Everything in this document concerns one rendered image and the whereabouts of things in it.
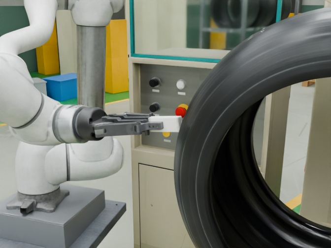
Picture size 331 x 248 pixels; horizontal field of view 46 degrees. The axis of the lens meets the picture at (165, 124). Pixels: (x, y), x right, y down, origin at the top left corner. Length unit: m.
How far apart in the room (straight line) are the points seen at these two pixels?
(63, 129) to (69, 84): 5.44
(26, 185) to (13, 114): 0.65
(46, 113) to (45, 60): 7.76
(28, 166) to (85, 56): 0.44
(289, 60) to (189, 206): 0.30
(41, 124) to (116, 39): 5.67
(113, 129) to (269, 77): 0.36
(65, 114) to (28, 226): 0.68
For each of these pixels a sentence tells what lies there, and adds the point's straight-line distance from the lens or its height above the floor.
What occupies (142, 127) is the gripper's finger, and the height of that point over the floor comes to 1.23.
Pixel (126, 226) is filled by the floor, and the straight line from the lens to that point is 2.78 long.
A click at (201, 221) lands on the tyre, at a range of 0.70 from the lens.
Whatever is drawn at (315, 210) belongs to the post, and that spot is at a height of 0.98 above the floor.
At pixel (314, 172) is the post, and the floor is 1.08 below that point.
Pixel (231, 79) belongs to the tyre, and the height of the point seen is 1.36.
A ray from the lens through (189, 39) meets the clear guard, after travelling 1.42.
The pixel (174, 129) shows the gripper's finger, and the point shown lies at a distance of 0.78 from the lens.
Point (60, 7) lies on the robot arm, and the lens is 1.36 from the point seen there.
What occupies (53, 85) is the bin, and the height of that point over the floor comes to 0.24.
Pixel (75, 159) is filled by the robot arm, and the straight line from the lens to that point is 1.46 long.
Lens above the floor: 1.47
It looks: 17 degrees down
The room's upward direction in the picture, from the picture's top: straight up
